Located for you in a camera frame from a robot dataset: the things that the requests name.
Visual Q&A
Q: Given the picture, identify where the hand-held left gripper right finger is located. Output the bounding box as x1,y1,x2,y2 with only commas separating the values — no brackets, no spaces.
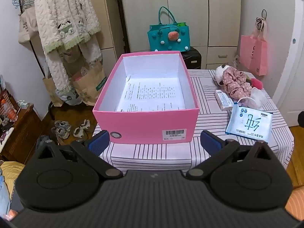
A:
186,130,273,180

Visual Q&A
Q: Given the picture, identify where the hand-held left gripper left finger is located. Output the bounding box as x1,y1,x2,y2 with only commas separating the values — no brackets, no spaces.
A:
36,130,123,178

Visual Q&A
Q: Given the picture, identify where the white tissue pack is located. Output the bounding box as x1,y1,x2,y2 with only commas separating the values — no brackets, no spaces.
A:
214,90,234,111

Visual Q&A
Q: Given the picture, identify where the blue white wipes pack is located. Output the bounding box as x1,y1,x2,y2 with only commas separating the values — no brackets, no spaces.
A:
225,104,273,143

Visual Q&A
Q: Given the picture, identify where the pink cardboard box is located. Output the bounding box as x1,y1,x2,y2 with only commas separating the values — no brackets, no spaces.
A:
93,51,199,145

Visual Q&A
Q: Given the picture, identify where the pink floral scrunchie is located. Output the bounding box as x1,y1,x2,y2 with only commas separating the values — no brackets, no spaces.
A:
222,67,253,99

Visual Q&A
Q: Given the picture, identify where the white plush toy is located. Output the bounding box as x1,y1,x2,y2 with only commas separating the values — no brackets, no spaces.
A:
213,65,232,86

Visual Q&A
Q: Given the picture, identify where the pink fluffy puff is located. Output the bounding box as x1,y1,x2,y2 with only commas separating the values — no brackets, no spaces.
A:
249,78,264,89

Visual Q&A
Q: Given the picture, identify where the white printed plastic bag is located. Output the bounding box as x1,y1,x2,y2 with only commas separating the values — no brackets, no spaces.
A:
58,89,83,106

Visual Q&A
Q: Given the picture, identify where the large brown paper bag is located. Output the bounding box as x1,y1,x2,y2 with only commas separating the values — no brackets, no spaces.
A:
71,62,106,106

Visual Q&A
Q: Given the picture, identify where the small brown paper bag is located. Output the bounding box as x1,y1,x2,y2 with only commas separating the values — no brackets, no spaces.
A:
43,74,64,107

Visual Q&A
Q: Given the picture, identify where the printed paper sheet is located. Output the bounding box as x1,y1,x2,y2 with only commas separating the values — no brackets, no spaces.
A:
116,75,186,112

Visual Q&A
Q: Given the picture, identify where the dark wooden cabinet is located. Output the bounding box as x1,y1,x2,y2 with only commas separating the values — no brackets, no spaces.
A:
0,103,45,164

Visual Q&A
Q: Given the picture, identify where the black suitcase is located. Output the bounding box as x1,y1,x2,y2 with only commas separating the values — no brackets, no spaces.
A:
181,47,202,70

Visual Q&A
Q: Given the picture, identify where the yellow checked cloth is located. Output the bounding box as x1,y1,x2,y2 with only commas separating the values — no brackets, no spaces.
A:
0,161,25,195

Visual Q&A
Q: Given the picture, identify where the orange drink bottle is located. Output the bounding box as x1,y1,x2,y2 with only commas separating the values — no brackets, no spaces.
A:
1,99,18,121

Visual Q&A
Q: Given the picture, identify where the pink tote bag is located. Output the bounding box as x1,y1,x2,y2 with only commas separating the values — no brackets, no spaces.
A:
239,19,268,76

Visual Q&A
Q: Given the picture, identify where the black clothes rack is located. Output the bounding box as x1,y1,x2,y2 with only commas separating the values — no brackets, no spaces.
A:
19,0,56,121

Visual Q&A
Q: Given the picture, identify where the teal felt handbag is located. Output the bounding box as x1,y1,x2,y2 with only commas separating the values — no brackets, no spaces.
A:
147,6,190,52

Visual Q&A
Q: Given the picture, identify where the white door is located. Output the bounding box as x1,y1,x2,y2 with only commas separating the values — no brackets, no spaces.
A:
275,0,304,126

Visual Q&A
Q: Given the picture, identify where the beige tall cabinet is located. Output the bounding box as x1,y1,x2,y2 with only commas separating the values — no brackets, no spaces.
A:
81,0,130,64

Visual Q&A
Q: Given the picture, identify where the light wood wardrobe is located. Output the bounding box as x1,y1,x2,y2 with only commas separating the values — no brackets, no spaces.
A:
119,0,241,70

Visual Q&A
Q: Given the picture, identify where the beige canvas tote bag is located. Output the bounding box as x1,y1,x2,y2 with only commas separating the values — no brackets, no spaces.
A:
18,0,40,44

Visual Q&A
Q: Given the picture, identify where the white green fluffy robe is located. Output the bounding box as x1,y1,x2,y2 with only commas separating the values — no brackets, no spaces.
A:
34,0,103,100

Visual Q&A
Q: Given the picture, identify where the black hair tie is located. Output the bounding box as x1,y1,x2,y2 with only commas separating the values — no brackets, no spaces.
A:
256,9,268,31

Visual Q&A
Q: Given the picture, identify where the light blue wire hanger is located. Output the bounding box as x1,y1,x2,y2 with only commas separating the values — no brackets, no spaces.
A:
11,0,35,9

